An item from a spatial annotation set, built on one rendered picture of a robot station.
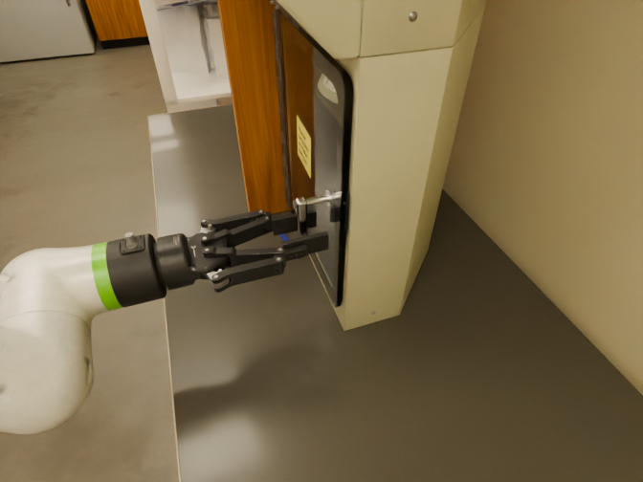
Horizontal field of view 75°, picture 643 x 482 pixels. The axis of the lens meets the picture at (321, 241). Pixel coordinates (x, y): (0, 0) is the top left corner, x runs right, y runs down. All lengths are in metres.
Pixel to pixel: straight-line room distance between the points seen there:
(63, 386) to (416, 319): 0.55
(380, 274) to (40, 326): 0.46
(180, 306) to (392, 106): 0.54
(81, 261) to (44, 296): 0.06
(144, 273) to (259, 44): 0.46
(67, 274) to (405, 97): 0.46
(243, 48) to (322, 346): 0.54
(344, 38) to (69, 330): 0.44
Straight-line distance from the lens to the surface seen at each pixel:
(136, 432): 1.83
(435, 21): 0.50
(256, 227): 0.64
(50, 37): 5.58
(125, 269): 0.59
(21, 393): 0.53
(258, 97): 0.86
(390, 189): 0.58
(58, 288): 0.59
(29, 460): 1.95
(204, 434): 0.70
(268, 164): 0.93
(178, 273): 0.59
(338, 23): 0.45
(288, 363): 0.73
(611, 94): 0.80
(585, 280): 0.89
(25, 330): 0.56
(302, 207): 0.59
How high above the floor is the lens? 1.56
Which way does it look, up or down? 42 degrees down
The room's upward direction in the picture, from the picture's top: straight up
